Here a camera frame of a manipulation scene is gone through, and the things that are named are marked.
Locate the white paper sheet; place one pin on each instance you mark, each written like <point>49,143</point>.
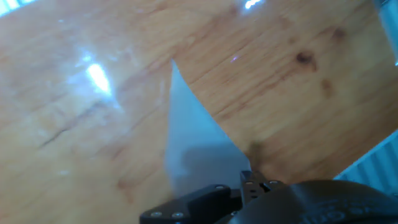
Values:
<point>192,140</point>

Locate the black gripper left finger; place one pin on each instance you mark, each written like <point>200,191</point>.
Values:
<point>192,208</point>

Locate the wooden board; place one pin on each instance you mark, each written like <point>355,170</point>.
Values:
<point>295,109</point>

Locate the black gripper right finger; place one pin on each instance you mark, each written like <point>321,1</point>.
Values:
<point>252,185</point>

